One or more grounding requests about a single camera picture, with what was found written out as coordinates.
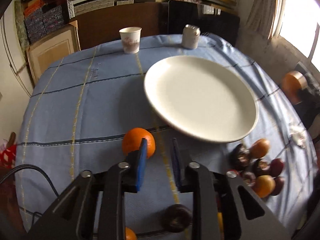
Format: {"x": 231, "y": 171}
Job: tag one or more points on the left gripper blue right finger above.
{"x": 180, "y": 161}

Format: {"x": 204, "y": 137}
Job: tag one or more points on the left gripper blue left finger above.
{"x": 137, "y": 160}

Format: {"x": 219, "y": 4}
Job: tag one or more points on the orange mandarin with stem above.
{"x": 133, "y": 138}

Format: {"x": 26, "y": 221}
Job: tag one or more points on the dark carved water chestnut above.
{"x": 176, "y": 218}

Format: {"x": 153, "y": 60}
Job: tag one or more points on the white ceramic plate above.
{"x": 201, "y": 98}

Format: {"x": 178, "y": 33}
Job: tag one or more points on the blue checked tablecloth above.
{"x": 84, "y": 104}

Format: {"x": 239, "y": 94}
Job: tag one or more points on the dark red plum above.
{"x": 276, "y": 167}

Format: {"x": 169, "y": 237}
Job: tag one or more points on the crumpled white tissue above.
{"x": 298, "y": 135}

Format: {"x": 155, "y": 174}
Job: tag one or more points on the white drink can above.
{"x": 190, "y": 36}

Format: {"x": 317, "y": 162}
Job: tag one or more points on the white paper cup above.
{"x": 130, "y": 38}

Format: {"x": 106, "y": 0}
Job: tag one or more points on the framed wooden panel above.
{"x": 51, "y": 48}

